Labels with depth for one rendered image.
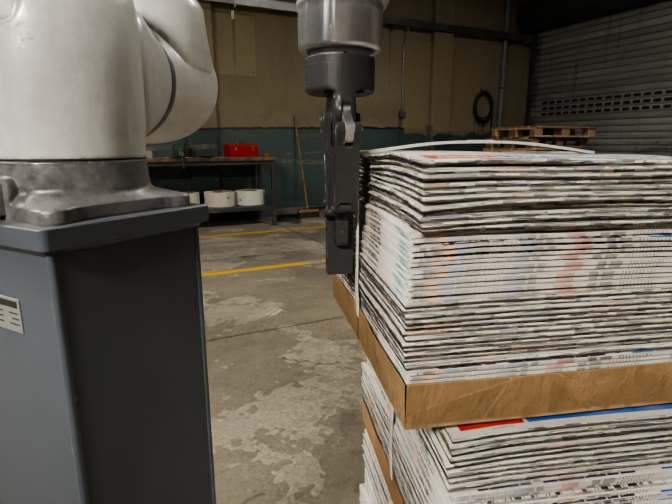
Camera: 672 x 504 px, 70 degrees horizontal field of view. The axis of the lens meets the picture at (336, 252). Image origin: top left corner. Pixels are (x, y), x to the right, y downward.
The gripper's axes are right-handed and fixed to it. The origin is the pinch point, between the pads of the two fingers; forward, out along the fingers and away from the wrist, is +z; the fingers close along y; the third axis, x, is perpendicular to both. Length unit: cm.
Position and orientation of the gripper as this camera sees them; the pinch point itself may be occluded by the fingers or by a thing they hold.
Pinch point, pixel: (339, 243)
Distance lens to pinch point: 55.3
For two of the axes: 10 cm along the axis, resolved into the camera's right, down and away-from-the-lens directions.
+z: 0.0, 9.8, 2.2
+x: -9.9, 0.3, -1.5
